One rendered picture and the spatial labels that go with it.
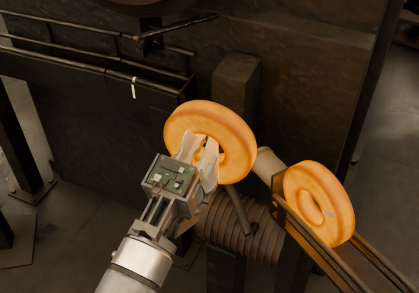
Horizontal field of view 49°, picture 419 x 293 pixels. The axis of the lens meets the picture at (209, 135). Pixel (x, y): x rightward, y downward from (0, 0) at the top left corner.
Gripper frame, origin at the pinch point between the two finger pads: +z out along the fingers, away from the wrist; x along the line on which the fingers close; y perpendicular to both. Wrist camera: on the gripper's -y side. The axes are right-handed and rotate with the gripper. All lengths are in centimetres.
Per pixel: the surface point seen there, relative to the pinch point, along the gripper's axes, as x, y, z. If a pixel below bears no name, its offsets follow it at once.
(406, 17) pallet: -29, -116, 155
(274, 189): -10.9, -16.9, 2.1
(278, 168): -10.0, -16.7, 6.4
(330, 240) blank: -23.1, -14.9, -4.2
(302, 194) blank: -16.0, -15.1, 2.1
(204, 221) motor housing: 2.9, -34.0, -4.0
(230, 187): -0.5, -28.9, 3.7
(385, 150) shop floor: -37, -107, 72
